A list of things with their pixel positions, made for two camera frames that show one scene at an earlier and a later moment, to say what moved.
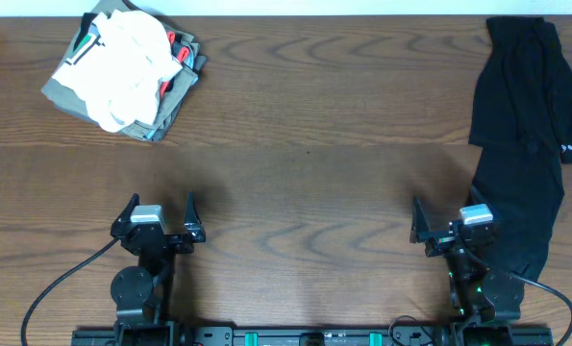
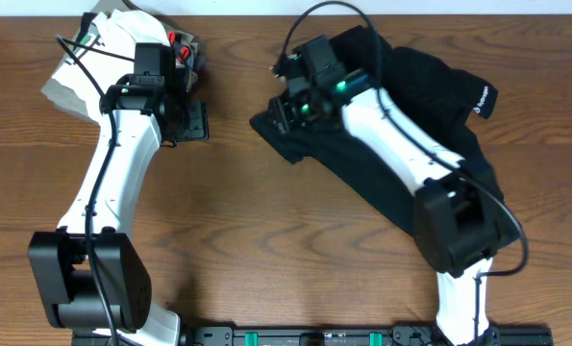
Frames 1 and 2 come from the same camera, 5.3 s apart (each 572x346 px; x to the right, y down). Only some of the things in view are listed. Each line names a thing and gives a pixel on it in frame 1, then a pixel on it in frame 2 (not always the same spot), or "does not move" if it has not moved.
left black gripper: x=193 y=233 → x=198 y=127
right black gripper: x=441 y=240 → x=285 y=105
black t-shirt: x=530 y=118 → x=422 y=87
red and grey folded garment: x=174 y=88 does not move
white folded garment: x=119 y=73 does not move
